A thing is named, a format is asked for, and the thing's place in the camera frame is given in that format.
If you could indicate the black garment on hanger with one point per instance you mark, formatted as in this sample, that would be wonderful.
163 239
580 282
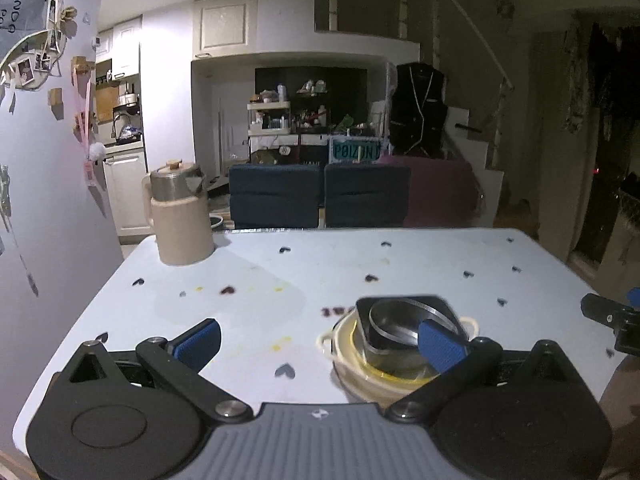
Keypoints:
417 110

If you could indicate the white cabinet door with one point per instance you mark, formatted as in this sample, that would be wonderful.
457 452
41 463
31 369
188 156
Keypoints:
225 22

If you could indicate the white flower-shaped yellow-rim bowl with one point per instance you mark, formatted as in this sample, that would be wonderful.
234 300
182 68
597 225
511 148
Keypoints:
380 374

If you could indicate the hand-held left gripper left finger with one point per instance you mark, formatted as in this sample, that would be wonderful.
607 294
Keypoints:
200 342

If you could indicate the round steel bowl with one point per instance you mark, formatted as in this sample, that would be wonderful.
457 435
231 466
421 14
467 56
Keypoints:
400 325

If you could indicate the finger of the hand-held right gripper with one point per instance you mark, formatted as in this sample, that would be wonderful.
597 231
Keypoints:
602 310
634 296

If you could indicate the white shelf cart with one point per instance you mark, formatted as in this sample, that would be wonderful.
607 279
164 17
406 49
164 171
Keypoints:
267 125

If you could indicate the dark blue chair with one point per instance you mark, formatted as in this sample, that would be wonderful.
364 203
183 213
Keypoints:
275 195
367 195

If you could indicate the leaf-shaped wall photo frame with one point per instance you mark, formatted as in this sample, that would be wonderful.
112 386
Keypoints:
30 62

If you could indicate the square steel container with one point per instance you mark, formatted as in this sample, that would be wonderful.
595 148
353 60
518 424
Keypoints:
382 357
362 310

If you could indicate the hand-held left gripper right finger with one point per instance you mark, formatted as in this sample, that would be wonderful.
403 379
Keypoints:
440 350

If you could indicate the maroon chair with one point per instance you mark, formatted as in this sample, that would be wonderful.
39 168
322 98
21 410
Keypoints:
440 190

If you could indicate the beige kettle with steel top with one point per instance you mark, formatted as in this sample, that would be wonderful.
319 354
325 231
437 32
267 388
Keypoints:
182 220

